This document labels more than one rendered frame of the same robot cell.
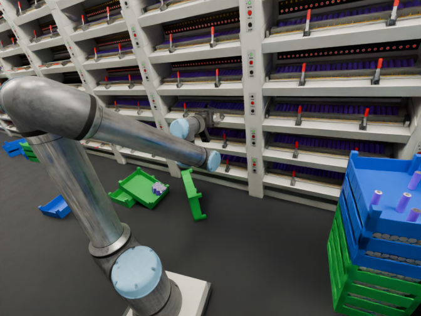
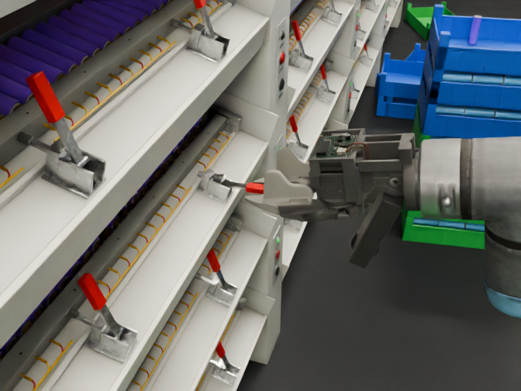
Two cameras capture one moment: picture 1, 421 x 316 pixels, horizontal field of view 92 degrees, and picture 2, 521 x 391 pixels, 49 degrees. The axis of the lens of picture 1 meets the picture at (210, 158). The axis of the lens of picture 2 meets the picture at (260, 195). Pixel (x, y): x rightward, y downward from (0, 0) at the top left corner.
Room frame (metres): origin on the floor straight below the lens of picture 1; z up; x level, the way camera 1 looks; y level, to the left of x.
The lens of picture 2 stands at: (1.28, 0.51, 0.99)
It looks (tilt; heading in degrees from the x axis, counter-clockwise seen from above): 36 degrees down; 255
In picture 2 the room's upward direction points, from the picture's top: straight up
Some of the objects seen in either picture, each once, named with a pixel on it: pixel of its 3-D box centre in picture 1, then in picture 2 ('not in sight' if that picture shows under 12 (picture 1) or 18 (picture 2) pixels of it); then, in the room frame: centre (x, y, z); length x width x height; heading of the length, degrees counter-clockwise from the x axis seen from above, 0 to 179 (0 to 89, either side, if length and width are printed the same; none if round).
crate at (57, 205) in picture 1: (67, 199); not in sight; (1.31, 1.17, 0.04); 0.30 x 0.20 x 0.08; 156
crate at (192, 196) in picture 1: (193, 193); not in sight; (1.06, 0.15, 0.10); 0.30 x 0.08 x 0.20; 11
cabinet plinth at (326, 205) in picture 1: (217, 174); not in sight; (1.33, -0.04, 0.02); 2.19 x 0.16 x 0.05; 56
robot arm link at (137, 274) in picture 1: (141, 277); not in sight; (0.42, 0.30, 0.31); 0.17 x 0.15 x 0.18; 45
